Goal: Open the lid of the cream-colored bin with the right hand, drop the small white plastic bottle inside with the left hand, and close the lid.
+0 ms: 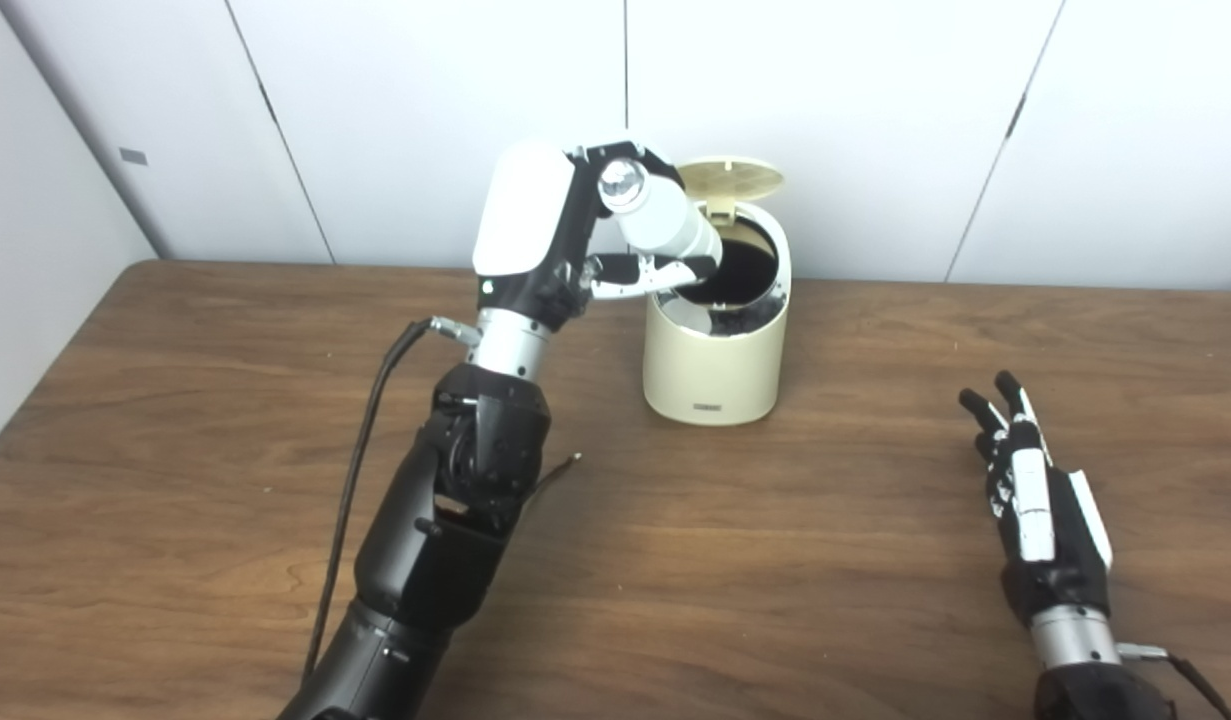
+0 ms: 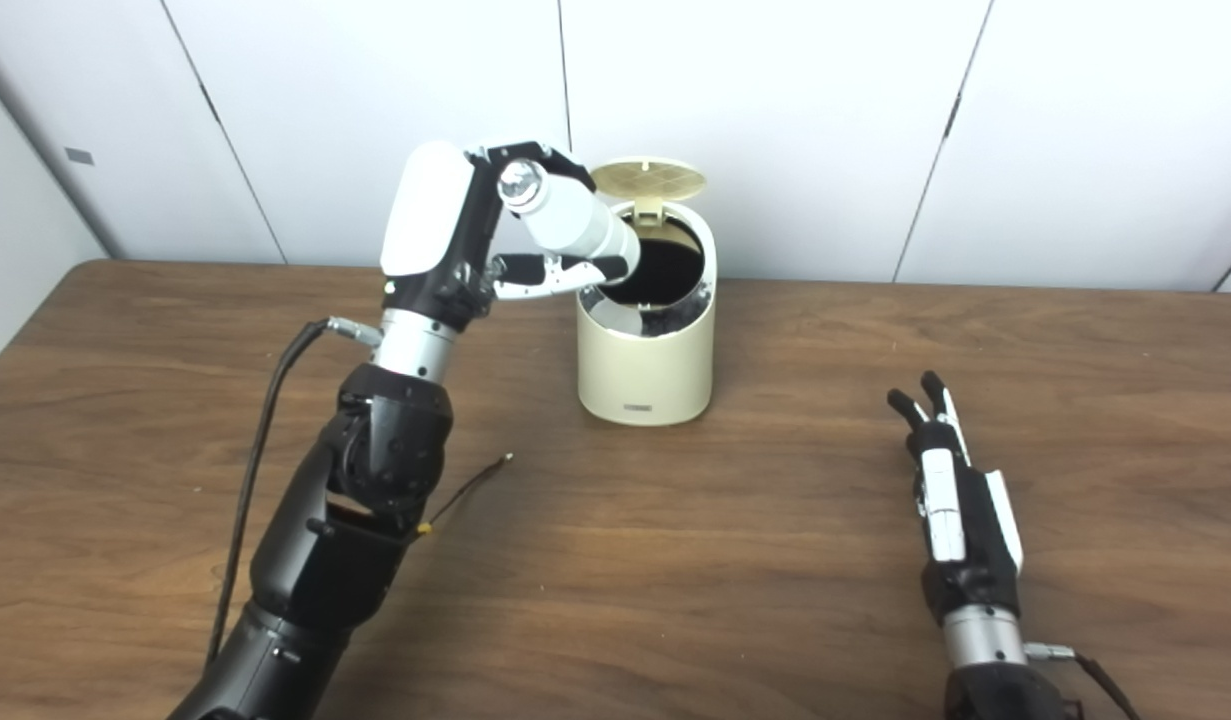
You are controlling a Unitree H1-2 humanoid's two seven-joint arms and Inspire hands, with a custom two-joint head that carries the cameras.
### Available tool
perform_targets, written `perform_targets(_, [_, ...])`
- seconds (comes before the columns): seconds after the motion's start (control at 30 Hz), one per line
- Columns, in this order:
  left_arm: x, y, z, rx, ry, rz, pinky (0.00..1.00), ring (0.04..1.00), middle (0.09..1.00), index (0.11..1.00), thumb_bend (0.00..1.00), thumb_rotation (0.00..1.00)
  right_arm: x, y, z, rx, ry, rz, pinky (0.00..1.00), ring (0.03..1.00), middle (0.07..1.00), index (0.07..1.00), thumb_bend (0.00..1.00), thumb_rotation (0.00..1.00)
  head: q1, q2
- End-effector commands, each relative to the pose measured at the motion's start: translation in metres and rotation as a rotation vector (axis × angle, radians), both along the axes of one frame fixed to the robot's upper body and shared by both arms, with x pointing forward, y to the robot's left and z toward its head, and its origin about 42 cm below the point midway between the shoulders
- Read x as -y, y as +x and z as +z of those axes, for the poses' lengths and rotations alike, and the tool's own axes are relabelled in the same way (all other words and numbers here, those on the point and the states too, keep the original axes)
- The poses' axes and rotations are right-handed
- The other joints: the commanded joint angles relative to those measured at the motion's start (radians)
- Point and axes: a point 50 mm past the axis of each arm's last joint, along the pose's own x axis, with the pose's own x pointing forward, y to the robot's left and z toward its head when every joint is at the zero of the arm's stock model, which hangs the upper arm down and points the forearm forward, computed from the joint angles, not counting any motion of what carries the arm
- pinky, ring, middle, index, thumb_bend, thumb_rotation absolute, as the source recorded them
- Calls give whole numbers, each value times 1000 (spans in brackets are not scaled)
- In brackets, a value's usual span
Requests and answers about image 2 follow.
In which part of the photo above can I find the small white plastic bottle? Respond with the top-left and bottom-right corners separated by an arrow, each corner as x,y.
497,160 -> 643,286

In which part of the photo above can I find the cream round bin lid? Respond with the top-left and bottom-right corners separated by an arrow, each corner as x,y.
590,156 -> 707,221

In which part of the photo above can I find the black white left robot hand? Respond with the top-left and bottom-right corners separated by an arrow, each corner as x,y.
379,140 -> 631,331

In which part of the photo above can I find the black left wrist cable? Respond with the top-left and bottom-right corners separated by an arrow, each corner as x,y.
203,316 -> 384,671

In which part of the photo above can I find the cream-colored bin body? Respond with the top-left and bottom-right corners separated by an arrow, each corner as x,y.
576,200 -> 717,426

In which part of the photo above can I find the thin dark loose wire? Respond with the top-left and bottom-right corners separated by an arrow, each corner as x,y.
415,453 -> 514,536

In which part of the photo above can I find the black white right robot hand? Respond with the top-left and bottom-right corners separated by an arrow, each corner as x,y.
887,371 -> 1025,626

